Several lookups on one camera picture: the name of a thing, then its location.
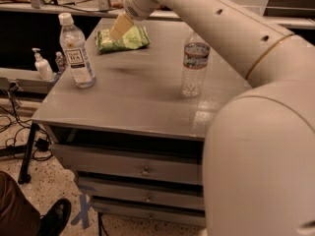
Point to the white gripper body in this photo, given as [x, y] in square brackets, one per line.
[135, 4]

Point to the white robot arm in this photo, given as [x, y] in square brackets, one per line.
[259, 151]

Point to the top grey drawer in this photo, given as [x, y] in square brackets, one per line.
[128, 164]

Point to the grey drawer cabinet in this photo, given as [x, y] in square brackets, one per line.
[136, 106]

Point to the white pump sanitizer bottle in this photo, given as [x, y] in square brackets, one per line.
[42, 65]

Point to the grey metal shelf rail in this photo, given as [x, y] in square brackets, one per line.
[289, 23]

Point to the brown trouser leg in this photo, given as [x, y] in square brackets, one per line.
[18, 217]

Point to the blue tape cross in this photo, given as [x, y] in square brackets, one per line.
[84, 219]

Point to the black stand leg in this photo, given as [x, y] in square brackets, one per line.
[24, 176]

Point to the middle grey drawer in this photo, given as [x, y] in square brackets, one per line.
[143, 194]

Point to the grey drawer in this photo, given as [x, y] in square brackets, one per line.
[160, 213]
[128, 164]
[143, 194]

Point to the black shoe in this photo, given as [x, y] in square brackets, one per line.
[56, 219]

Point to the small clear bottle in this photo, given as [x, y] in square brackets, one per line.
[61, 62]

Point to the clear water bottle blue label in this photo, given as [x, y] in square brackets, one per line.
[196, 53]

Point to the white tea bottle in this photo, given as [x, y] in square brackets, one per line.
[73, 43]

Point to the bottom grey drawer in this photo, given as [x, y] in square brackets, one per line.
[160, 213]

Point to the green jalapeno chip bag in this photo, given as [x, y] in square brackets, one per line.
[135, 38]

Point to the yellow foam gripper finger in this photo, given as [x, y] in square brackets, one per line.
[121, 25]

